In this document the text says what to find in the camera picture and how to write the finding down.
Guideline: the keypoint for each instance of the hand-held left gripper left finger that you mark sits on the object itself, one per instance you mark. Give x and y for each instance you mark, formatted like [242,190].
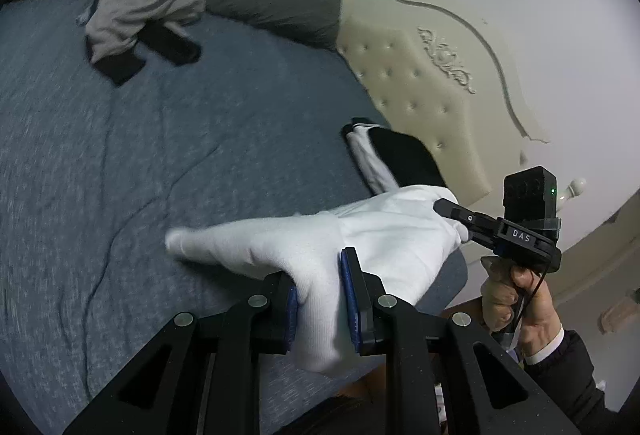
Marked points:
[291,310]

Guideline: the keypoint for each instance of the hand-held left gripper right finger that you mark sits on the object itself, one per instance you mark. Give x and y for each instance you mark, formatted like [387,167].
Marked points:
[352,300]

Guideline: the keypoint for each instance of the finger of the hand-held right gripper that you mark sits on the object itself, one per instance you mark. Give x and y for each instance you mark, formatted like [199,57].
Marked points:
[460,215]

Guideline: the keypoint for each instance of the white long-sleeve shirt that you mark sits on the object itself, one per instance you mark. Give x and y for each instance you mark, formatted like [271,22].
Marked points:
[350,240]

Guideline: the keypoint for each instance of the person's right forearm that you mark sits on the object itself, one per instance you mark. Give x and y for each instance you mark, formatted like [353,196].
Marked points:
[565,375]

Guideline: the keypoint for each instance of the person's right hand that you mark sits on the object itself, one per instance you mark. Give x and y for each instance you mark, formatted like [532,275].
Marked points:
[520,310]

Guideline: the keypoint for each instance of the folded black and white garment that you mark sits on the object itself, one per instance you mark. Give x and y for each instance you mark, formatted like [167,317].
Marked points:
[395,160]

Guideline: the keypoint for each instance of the cream tufted headboard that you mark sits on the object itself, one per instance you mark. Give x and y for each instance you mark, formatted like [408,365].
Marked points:
[475,90]

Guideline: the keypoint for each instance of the crumpled grey garment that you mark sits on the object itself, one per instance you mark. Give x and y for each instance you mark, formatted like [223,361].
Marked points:
[135,10]

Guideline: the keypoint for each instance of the small blue grey cloth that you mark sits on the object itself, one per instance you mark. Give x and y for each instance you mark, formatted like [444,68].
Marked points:
[84,15]

